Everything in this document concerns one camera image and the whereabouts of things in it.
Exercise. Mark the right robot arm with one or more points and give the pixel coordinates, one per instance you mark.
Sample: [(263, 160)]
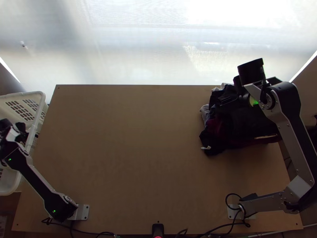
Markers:
[(292, 133)]

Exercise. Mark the heap of clothes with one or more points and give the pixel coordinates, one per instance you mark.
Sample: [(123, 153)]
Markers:
[(235, 129)]

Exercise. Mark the white laundry basket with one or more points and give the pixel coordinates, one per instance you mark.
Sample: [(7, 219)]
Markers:
[(22, 106)]

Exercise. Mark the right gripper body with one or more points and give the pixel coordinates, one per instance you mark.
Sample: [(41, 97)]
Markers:
[(226, 99)]

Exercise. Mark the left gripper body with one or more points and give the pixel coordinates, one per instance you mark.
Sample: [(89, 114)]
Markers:
[(21, 129)]

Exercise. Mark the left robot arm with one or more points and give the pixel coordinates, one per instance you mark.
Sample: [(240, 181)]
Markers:
[(37, 178)]

